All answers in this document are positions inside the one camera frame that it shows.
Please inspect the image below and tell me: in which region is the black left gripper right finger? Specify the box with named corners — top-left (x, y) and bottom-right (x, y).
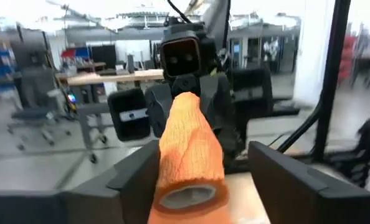
top-left (249, 141), bottom-right (370, 224)

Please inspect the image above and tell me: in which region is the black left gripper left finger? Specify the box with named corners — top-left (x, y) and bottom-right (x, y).
top-left (0, 139), bottom-right (161, 224)

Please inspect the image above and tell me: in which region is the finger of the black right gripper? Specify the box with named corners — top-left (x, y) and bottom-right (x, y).
top-left (200, 73), bottom-right (237, 156)
top-left (144, 83), bottom-right (175, 139)

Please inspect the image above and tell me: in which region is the orange elastic bandage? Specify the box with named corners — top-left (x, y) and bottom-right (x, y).
top-left (147, 91), bottom-right (232, 224)

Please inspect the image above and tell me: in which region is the wood top workbench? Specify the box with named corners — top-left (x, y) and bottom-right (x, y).
top-left (65, 68), bottom-right (166, 165)

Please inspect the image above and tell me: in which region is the black side table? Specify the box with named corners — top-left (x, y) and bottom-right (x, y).
top-left (270, 98), bottom-right (301, 116)

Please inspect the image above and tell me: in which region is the grey office chair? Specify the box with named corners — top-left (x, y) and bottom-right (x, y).
top-left (0, 67), bottom-right (72, 152)

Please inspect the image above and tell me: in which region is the red storage bin rack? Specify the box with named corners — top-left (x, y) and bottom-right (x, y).
top-left (337, 34), bottom-right (358, 85)

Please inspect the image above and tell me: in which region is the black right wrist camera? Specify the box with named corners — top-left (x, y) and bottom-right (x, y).
top-left (159, 23), bottom-right (209, 80)

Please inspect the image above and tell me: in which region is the black aluminium rig frame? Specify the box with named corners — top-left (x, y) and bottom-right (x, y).
top-left (277, 0), bottom-right (353, 162)

